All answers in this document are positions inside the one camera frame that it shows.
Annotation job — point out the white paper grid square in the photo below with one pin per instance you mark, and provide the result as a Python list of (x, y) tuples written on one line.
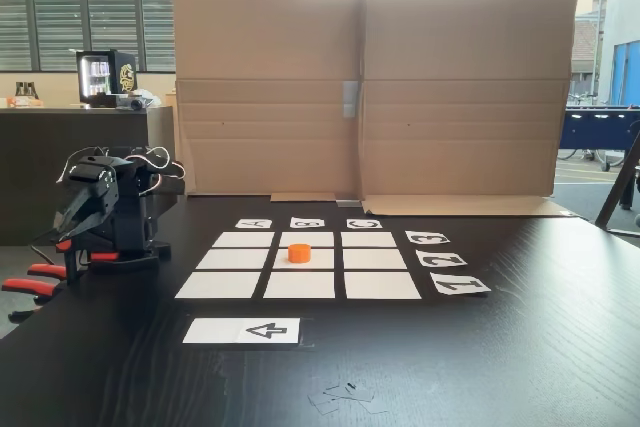
[(382, 285), (369, 239), (322, 260), (243, 239), (374, 259), (233, 259), (299, 285), (320, 238), (218, 285)]

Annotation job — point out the dark wooden stand leg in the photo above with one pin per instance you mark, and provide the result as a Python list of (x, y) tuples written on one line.
[(620, 182)]

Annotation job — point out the white arrow paper sheet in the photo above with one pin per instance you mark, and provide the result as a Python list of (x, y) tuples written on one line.
[(270, 331)]

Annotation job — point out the letter C paper label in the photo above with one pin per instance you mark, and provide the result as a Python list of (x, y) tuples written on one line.
[(352, 225)]

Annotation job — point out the black orange bar clamp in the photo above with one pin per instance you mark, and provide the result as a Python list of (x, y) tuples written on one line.
[(70, 262)]

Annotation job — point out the grey tape strip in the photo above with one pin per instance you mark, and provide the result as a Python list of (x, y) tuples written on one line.
[(350, 99)]

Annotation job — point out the letter B paper label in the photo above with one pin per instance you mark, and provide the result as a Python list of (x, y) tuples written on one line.
[(295, 225)]

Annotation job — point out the white crumpled bag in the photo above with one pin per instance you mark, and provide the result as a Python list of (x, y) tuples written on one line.
[(150, 97)]

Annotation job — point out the orange white box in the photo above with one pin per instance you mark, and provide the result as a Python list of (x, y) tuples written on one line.
[(25, 102)]

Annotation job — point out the number 2 paper label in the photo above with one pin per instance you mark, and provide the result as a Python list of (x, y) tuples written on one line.
[(424, 262)]

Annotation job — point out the blue foosball table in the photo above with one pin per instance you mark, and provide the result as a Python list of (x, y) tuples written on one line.
[(595, 129)]

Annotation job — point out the brown cardboard screen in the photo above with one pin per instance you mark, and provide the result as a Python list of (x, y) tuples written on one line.
[(450, 47)]

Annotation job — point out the black mini fridge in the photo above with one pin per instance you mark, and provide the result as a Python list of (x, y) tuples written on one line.
[(125, 77)]

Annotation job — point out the round orange token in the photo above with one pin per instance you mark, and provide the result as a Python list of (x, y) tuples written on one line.
[(299, 253)]

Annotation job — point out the dark wooden counter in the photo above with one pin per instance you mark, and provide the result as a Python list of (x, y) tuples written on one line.
[(30, 147)]

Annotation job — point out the brown glass bottles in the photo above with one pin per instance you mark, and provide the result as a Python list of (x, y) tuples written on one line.
[(27, 89)]

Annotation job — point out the number 3 paper label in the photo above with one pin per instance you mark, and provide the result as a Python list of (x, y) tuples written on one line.
[(411, 237)]

